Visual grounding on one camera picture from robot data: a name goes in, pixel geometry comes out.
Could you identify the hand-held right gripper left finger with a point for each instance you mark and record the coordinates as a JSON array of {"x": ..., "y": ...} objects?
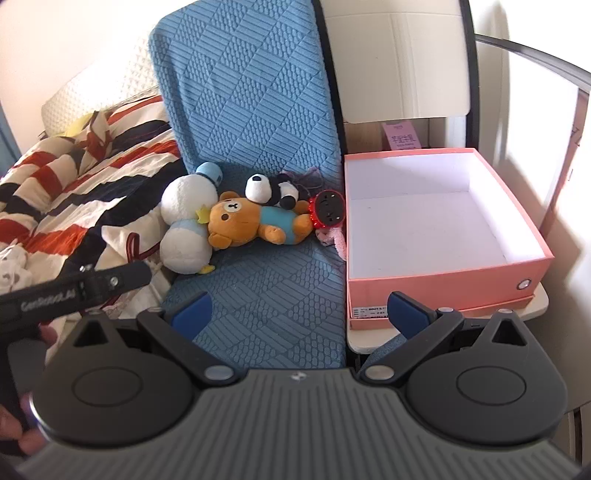
[{"x": 194, "y": 310}]

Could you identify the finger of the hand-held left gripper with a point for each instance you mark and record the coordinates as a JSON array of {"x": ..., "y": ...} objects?
[{"x": 120, "y": 277}]

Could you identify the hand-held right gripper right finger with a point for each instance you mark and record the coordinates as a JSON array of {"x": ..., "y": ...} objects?
[{"x": 406, "y": 314}]

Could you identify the pink box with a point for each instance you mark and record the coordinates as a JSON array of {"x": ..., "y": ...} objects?
[{"x": 429, "y": 230}]

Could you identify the brown bear plush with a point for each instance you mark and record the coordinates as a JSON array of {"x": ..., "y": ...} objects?
[{"x": 235, "y": 221}]

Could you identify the red black horned toy figure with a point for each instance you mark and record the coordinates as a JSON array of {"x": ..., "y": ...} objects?
[{"x": 328, "y": 210}]

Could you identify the person's left hand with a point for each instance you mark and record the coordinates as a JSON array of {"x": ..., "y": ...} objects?
[{"x": 14, "y": 429}]

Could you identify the white duck plush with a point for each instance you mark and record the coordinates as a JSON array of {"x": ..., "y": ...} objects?
[{"x": 184, "y": 198}]

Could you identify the striped blanket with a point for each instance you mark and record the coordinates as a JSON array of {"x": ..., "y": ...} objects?
[{"x": 69, "y": 184}]

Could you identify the panda plush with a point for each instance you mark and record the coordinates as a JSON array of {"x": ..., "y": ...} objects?
[{"x": 258, "y": 189}]

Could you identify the yellow cloth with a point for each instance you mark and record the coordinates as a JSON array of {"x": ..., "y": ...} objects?
[{"x": 76, "y": 125}]

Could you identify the small pink carton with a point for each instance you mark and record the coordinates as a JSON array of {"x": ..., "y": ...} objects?
[{"x": 401, "y": 134}]

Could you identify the brown cardboard box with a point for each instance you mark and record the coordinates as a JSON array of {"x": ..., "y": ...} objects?
[{"x": 364, "y": 137}]

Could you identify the white knitted pillow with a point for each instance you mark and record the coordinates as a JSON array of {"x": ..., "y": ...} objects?
[{"x": 92, "y": 87}]

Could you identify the blue textured chair cover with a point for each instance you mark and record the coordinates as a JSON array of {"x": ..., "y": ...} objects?
[{"x": 249, "y": 101}]

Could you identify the black curved tube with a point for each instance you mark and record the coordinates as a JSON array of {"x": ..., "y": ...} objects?
[{"x": 535, "y": 50}]

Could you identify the white chair with black frame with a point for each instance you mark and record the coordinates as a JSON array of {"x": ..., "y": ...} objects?
[{"x": 406, "y": 60}]

